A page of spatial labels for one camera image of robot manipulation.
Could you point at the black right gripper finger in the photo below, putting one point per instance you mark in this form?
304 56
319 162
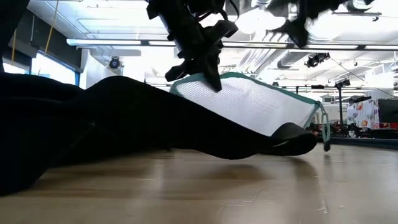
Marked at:
297 32

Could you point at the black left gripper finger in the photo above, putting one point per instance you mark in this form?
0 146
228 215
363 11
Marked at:
213 71
183 71

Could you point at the white mesh pouch teal trim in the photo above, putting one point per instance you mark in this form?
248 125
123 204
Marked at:
248 102

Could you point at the black backpack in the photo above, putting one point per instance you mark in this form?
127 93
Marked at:
124 124

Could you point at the long ceiling light bar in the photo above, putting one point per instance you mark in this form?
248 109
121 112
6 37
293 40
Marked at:
102 42
342 47

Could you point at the floral cloth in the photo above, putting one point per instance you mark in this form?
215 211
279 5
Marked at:
362 113

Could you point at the black monitor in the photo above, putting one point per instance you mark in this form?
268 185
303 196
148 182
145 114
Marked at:
388 111

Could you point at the bright window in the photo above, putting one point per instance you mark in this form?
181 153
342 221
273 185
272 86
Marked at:
53 70

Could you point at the blue-edged neighbouring table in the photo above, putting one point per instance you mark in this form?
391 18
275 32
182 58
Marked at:
367 143

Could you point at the black rail-mounted camera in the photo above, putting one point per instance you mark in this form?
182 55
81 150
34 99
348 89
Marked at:
315 59

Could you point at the round black camera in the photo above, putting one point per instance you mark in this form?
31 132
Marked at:
114 63

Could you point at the black camera stand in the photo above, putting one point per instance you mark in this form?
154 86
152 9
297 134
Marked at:
341 105

